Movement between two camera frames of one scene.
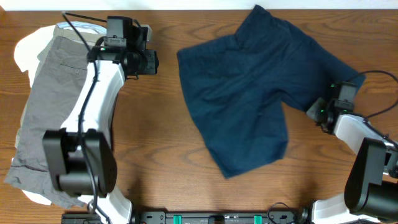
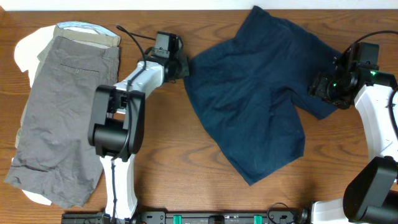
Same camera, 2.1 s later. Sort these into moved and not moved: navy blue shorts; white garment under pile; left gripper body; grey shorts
Moved: navy blue shorts; left gripper body
Not moved: white garment under pile; grey shorts
